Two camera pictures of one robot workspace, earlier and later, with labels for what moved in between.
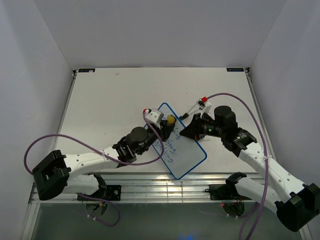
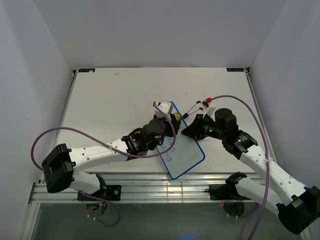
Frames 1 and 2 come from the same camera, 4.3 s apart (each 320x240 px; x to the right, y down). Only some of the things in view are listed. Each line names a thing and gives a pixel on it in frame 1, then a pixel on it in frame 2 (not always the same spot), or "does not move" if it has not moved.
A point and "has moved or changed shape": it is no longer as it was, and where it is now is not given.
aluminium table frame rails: (160, 188) does not move
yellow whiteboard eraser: (170, 119) has moved or changed shape
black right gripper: (193, 131) does not move
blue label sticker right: (235, 69) does not move
